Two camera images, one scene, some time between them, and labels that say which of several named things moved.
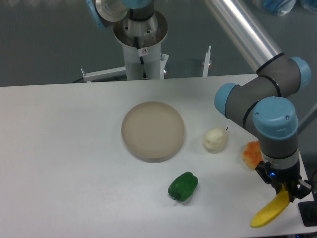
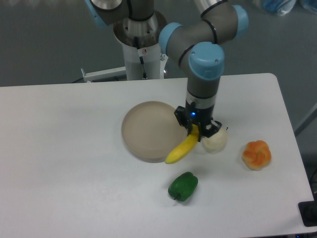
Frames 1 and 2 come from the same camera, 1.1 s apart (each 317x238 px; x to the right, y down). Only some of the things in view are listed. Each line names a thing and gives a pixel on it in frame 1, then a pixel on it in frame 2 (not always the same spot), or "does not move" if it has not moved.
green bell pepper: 183,186 does not move
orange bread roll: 252,155 does not move
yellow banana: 278,207 → 188,144
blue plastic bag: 281,7 does not move
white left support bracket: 107,73 does not move
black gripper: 277,177 → 190,114
